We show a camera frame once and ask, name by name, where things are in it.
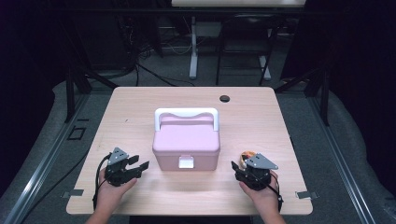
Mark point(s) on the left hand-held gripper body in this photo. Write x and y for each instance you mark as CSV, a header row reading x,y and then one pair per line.
x,y
117,155

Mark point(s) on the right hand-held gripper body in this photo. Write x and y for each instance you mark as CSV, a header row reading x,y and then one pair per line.
x,y
258,163

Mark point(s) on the pink storage box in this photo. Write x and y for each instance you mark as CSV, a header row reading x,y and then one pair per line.
x,y
186,140

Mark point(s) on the person's right hand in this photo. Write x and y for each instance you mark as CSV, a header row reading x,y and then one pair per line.
x,y
264,197

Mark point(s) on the person's left hand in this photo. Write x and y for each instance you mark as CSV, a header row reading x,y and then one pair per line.
x,y
109,194

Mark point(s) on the black round table grommet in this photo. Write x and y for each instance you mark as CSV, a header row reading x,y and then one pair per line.
x,y
224,99

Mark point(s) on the black metal stand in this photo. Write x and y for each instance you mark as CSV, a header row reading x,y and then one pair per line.
x,y
70,93
323,96

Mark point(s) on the white desk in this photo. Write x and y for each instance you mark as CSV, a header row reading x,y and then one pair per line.
x,y
193,62

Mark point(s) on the black chair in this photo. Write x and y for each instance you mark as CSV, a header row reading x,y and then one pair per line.
x,y
246,34

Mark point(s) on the aluminium floor rail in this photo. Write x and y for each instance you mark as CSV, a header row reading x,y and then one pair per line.
x,y
339,161
40,168

